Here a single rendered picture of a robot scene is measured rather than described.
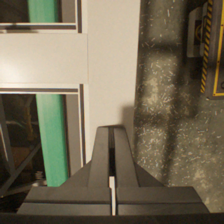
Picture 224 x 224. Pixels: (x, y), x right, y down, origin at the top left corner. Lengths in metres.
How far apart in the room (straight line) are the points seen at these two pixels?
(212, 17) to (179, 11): 0.34
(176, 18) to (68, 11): 1.00
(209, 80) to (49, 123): 0.80
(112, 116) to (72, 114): 0.10
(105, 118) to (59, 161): 0.14
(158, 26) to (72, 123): 0.98
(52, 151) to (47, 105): 0.07
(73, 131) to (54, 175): 0.08
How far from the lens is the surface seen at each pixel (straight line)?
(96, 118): 0.15
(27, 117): 0.98
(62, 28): 0.21
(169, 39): 1.16
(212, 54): 0.91
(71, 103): 0.24
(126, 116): 0.15
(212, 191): 1.80
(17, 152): 1.05
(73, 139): 0.26
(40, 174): 1.04
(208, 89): 0.91
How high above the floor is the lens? 1.08
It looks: 73 degrees down
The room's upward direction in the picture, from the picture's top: 176 degrees clockwise
